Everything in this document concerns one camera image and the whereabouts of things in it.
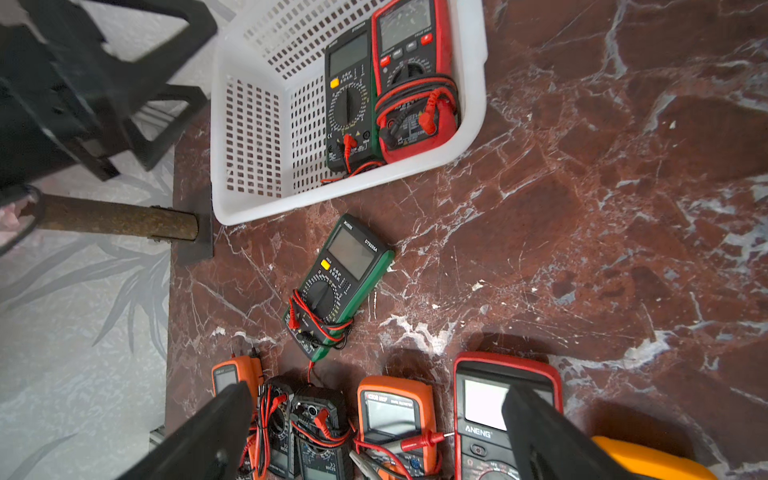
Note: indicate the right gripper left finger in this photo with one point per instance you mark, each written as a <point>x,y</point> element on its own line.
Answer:
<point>208,445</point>

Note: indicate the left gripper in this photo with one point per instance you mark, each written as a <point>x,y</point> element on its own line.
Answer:
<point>42,102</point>

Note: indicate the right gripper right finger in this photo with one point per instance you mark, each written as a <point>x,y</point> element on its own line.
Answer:
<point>546,445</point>

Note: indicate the large red multimeter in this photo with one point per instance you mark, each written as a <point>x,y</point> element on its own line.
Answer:
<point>482,448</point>

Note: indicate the orange multimeter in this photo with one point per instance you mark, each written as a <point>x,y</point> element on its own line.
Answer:
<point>244,369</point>
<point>397,435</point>

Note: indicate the small red multimeter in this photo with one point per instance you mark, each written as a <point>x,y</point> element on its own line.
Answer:
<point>418,101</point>

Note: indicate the small black multimeter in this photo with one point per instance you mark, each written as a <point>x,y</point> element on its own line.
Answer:
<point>273,446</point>

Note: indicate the yellow multimeter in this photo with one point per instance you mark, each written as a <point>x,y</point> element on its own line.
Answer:
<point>648,463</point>

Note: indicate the dark grey green multimeter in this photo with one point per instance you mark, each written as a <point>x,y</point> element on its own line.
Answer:
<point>320,425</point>

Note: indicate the white plastic basket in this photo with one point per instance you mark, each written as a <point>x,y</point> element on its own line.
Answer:
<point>267,126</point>

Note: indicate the green multimeter tilted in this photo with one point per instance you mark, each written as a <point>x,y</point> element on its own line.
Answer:
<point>320,312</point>

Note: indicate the black metal tree base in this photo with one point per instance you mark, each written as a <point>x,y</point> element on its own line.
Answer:
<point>198,203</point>

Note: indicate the pink cherry blossom tree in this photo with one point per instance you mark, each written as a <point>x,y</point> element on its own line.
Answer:
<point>59,213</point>

